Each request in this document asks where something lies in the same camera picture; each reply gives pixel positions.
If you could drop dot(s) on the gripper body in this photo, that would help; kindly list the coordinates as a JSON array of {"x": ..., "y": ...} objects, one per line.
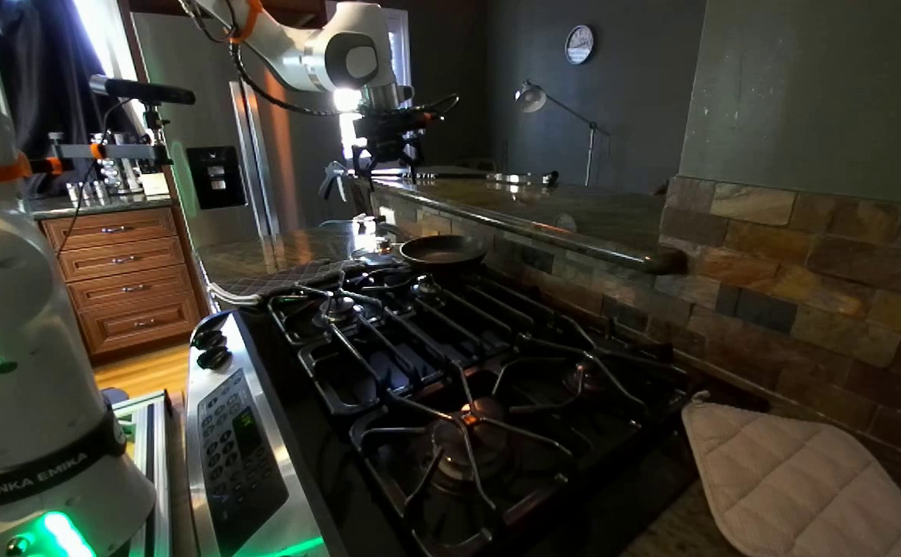
[{"x": 396, "y": 133}]

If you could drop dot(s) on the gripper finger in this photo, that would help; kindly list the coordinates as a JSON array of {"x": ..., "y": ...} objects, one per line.
[
  {"x": 363, "y": 162},
  {"x": 411, "y": 164}
]

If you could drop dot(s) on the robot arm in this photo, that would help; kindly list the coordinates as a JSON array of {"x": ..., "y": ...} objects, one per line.
[{"x": 25, "y": 309}]

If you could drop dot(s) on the black frying pan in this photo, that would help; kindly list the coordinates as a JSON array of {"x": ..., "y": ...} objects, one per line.
[{"x": 442, "y": 251}]

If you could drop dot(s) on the spray bottle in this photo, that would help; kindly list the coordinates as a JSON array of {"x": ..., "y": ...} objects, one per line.
[{"x": 334, "y": 179}]

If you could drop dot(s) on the stove burner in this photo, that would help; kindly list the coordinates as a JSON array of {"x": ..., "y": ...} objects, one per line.
[
  {"x": 338, "y": 307},
  {"x": 583, "y": 379},
  {"x": 425, "y": 288},
  {"x": 467, "y": 437}
]

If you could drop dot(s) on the floor lamp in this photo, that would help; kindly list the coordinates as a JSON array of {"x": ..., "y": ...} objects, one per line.
[{"x": 531, "y": 97}]

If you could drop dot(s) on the grey quilted pot holder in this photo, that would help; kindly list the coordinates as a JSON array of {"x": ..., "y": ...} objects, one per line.
[{"x": 280, "y": 280}]

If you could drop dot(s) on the stainless refrigerator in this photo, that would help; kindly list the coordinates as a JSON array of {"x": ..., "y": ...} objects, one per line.
[{"x": 210, "y": 100}]

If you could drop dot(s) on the black stove knob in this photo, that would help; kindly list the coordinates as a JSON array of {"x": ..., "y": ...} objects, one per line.
[
  {"x": 213, "y": 357},
  {"x": 207, "y": 339}
]

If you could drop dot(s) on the stainless gas stove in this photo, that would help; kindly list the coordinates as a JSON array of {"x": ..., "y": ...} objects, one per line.
[{"x": 388, "y": 402}]

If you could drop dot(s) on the row of kitchen containers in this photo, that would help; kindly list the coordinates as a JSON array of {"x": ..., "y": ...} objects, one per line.
[{"x": 117, "y": 174}]

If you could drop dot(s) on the wooden drawer cabinet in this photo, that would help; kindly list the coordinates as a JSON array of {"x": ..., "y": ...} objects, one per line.
[{"x": 121, "y": 278}]

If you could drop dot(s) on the dark curtain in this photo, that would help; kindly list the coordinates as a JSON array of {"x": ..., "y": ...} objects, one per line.
[{"x": 40, "y": 70}]

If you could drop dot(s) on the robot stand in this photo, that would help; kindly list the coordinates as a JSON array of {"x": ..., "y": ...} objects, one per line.
[{"x": 148, "y": 456}]

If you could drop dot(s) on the white quilted pot holder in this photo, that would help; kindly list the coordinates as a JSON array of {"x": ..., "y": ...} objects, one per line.
[{"x": 790, "y": 487}]

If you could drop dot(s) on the round wall clock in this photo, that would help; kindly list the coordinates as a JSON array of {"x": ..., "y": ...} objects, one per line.
[{"x": 579, "y": 44}]

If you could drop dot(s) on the camera on mount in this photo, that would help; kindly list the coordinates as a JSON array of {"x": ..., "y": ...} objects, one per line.
[{"x": 141, "y": 91}]

